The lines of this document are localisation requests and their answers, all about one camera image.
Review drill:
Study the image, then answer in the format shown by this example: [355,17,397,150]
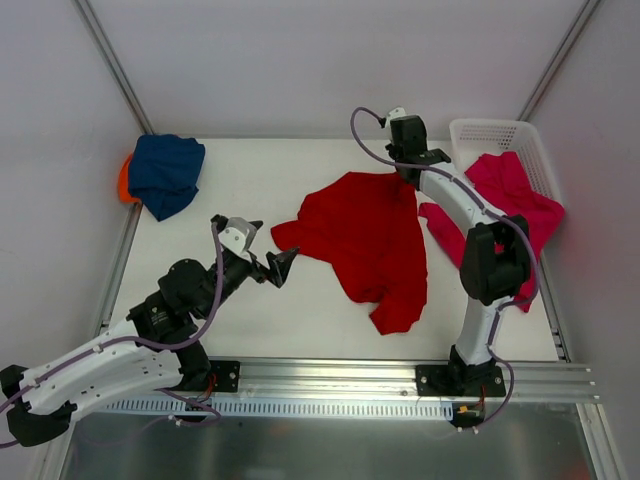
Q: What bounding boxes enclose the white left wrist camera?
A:
[219,217,258,262]

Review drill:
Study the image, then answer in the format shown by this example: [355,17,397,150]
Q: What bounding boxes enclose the red t shirt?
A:
[271,172,428,335]

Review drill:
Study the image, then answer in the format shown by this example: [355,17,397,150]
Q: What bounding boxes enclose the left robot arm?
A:
[1,215,299,447]

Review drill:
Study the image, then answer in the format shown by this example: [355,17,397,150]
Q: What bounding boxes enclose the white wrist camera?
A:
[380,106,407,128]
[219,217,258,262]

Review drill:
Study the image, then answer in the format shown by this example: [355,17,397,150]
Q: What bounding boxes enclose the aluminium corner post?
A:
[71,0,155,134]
[517,0,603,121]

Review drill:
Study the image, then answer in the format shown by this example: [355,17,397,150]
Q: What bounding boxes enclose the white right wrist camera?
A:
[380,106,407,128]

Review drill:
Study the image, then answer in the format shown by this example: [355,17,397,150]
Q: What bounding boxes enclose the white perforated plastic basket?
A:
[449,118,562,203]

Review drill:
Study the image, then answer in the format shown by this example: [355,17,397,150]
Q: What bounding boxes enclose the white slotted cable duct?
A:
[100,395,454,421]

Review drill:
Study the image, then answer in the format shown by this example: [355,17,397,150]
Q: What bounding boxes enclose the pink t shirt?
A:
[418,151,566,315]

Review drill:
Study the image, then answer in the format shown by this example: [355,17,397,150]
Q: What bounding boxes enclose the right aluminium corner post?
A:
[517,0,603,121]

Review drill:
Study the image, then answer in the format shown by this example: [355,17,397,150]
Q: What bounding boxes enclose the orange t shirt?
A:
[117,153,142,204]

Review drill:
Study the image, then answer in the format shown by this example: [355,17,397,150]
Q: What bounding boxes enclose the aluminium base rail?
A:
[58,352,601,405]

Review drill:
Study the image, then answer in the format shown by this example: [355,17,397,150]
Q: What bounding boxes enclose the blue t shirt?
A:
[129,134,206,222]

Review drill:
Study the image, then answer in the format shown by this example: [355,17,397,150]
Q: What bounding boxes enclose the left aluminium corner post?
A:
[71,0,155,134]

